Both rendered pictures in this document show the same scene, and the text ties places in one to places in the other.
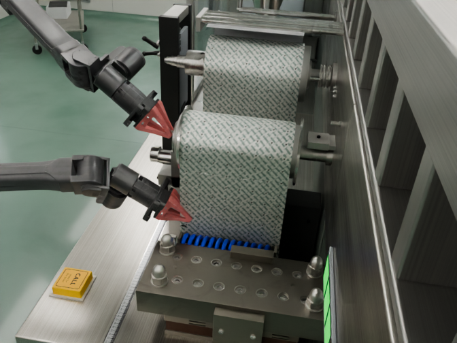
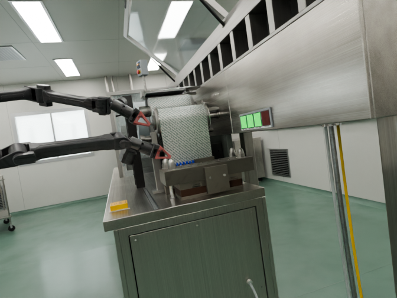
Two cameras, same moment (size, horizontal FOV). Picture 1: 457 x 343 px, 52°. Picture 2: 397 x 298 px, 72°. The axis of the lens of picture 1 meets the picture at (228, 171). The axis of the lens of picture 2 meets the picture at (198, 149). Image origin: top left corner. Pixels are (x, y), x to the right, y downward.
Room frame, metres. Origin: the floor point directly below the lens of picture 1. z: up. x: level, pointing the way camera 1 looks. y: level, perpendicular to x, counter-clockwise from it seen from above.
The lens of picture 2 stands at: (-0.40, 0.47, 1.16)
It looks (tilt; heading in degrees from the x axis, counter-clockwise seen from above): 3 degrees down; 337
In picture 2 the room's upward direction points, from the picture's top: 8 degrees counter-clockwise
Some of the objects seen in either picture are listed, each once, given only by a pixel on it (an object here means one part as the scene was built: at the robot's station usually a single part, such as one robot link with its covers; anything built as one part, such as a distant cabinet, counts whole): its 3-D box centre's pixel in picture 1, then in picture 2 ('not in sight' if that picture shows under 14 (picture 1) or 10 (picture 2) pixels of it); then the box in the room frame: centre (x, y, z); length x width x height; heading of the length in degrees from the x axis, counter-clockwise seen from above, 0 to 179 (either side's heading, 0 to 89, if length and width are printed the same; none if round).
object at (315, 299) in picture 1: (315, 297); (240, 152); (0.66, -0.19, 1.05); 0.04 x 0.04 x 0.04
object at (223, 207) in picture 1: (230, 211); (187, 146); (0.85, -0.01, 1.11); 0.23 x 0.01 x 0.18; 83
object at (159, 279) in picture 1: (158, 273); (171, 164); (0.70, 0.13, 1.05); 0.04 x 0.04 x 0.04
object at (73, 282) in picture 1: (73, 282); (119, 205); (0.80, 0.35, 0.91); 0.07 x 0.07 x 0.02; 83
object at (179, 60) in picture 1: (175, 60); not in sight; (1.19, 0.15, 1.33); 0.06 x 0.03 x 0.03; 83
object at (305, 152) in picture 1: (315, 154); (211, 115); (0.89, -0.19, 1.25); 0.07 x 0.04 x 0.04; 83
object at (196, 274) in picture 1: (237, 287); (205, 169); (0.73, -0.03, 1.00); 0.40 x 0.16 x 0.06; 83
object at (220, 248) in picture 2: not in sight; (162, 227); (1.85, -0.07, 0.43); 2.52 x 0.64 x 0.86; 173
